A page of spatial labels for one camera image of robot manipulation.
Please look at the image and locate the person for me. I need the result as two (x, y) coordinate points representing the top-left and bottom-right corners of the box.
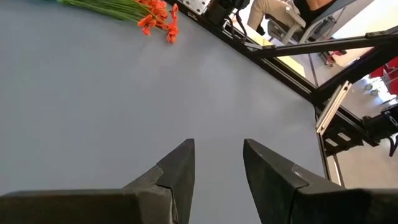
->
(247, 0), (338, 35)

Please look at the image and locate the red cart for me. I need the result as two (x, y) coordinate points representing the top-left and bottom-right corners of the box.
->
(369, 55), (398, 96)

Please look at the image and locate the silver aluminium bar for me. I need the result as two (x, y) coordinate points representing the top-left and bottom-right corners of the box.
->
(315, 80), (353, 135)

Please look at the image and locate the red blossom spray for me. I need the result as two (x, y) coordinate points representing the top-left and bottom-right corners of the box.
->
(57, 0), (180, 44)

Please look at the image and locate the grey office chair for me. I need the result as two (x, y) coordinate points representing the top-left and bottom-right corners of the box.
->
(267, 0), (377, 46)

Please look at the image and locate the black machine base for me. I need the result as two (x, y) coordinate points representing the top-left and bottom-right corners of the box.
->
(362, 104), (398, 158)

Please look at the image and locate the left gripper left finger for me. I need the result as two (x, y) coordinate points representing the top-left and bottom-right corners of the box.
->
(121, 138), (197, 224)

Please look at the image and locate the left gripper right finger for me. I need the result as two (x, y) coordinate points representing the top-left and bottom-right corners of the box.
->
(243, 138), (371, 224)

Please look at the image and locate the black aluminium table frame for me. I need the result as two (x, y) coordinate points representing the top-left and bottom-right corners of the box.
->
(166, 0), (398, 158)

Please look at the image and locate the blue-grey table mat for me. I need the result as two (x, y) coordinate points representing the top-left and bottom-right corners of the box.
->
(0, 0), (327, 224)

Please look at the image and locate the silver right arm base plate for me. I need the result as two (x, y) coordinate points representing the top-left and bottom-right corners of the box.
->
(182, 0), (211, 16)

